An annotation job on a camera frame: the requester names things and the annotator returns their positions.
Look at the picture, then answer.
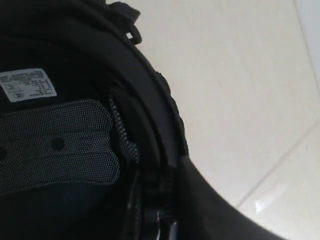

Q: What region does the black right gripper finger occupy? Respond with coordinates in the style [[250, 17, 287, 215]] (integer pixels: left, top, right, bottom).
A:
[[176, 156, 280, 240]]

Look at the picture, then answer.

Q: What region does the black helmet with tinted visor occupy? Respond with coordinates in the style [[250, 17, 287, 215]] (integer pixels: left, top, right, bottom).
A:
[[0, 0, 188, 240]]

